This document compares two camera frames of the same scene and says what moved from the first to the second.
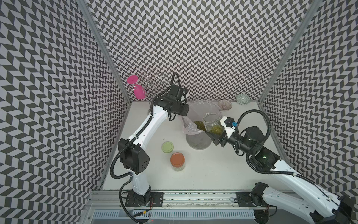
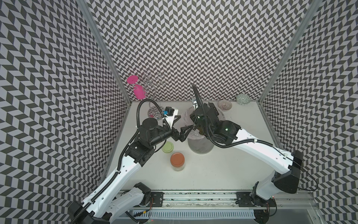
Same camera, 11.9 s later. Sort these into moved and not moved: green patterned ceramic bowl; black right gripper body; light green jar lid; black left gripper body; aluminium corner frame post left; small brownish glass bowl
Moved: black right gripper body; black left gripper body
Not moved: light green jar lid; aluminium corner frame post left; small brownish glass bowl; green patterned ceramic bowl
